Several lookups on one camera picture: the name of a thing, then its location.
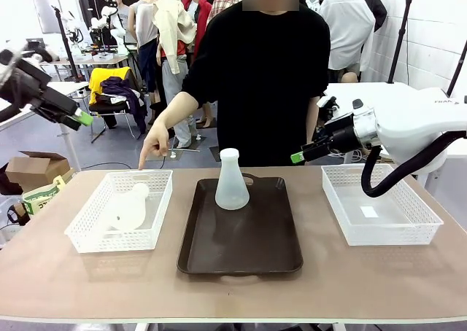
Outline person's right forearm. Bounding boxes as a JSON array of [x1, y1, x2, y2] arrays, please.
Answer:
[[159, 91, 200, 136]]

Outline person's left forearm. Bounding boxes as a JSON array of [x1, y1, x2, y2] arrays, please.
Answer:
[[306, 94, 323, 144]]

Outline mannequin plaid shirt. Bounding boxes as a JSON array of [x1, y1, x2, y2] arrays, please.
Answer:
[[205, 0, 241, 34]]

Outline yellow garment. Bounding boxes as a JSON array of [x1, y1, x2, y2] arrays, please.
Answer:
[[88, 67, 132, 106]]

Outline dark brown serving tray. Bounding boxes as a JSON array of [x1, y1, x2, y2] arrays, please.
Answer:
[[177, 173, 305, 277]]

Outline black tripod stand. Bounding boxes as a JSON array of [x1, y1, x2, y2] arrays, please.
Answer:
[[387, 0, 415, 85], [50, 4, 83, 83], [446, 39, 467, 97]]

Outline person's right hand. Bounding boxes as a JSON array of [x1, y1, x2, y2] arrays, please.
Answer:
[[138, 120, 171, 171]]

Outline white perforated plastic basket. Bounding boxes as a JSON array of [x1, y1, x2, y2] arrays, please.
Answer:
[[320, 163, 445, 247], [63, 169, 174, 254]]

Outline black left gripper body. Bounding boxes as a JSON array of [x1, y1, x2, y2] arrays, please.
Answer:
[[9, 58, 80, 131]]

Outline background work desk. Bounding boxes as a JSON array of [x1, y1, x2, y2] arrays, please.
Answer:
[[39, 52, 138, 81]]

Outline grey wall panel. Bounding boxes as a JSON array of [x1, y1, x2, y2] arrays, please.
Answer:
[[32, 0, 63, 35]]

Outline brown cardboard box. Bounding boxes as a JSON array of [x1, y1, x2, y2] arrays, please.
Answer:
[[4, 150, 74, 194]]

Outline black hanging jacket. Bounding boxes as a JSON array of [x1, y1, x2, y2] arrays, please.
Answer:
[[358, 0, 388, 34]]

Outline person in black shirt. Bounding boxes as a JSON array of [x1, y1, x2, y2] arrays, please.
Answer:
[[181, 0, 331, 168]]

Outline green and white bag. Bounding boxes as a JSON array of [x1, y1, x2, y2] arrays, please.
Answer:
[[21, 175, 66, 217]]

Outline grey mannequin base plate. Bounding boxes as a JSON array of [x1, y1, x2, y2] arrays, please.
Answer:
[[142, 146, 184, 163]]

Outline mannequin white shirt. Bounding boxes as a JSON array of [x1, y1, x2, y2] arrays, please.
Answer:
[[316, 0, 377, 74]]

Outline mannequin cream jacket grey trousers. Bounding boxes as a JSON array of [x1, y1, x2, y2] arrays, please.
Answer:
[[152, 0, 198, 150]]

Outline translucent plastic conical flask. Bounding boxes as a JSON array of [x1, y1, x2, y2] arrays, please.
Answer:
[[104, 182, 150, 233], [214, 147, 251, 211]]

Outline white side table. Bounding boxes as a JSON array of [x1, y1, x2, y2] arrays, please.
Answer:
[[0, 80, 91, 171], [323, 82, 467, 190]]

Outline dark purple garment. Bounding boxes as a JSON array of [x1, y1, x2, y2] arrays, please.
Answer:
[[99, 76, 148, 136]]

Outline mannequin white tank top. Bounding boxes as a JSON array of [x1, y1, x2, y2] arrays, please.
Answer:
[[128, 0, 162, 96]]

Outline mannequin red jacket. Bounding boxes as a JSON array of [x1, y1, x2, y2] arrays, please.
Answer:
[[181, 0, 213, 70]]

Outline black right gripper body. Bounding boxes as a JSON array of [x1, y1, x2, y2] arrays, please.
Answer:
[[312, 113, 358, 154]]

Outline black chair with clothes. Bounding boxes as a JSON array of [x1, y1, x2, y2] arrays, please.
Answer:
[[88, 66, 147, 144]]

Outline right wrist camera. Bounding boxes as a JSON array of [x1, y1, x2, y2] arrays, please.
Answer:
[[315, 95, 341, 128]]

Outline black cable sleeve left arm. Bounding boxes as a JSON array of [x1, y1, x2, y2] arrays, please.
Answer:
[[0, 48, 34, 125]]

